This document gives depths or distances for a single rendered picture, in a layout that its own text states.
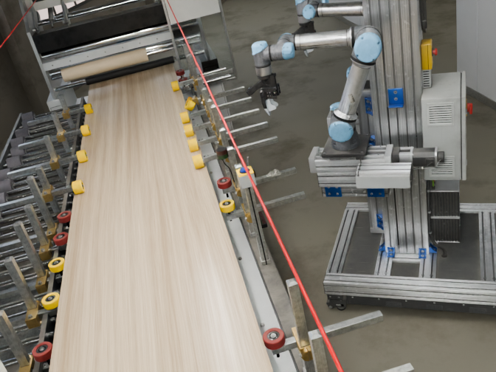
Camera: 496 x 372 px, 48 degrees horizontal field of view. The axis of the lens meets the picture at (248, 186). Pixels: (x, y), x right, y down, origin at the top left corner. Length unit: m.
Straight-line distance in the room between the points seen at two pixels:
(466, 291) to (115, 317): 1.83
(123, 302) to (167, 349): 0.39
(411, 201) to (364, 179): 0.51
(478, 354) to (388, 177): 1.05
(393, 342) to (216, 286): 1.24
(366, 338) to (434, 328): 0.37
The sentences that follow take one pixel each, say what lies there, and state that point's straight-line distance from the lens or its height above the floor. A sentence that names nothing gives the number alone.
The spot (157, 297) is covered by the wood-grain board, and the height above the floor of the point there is 0.90.
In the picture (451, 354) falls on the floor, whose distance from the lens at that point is 3.22.
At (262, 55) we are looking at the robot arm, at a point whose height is 1.62.
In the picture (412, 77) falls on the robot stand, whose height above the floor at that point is 1.33.
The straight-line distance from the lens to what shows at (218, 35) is 5.42.
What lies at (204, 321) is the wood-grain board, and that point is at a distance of 2.25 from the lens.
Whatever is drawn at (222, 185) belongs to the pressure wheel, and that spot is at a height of 0.90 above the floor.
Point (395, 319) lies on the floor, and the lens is 3.40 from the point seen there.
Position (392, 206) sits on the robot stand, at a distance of 3.29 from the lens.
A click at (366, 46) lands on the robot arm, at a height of 1.60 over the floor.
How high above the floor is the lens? 2.39
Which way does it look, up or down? 29 degrees down
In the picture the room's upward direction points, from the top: 13 degrees counter-clockwise
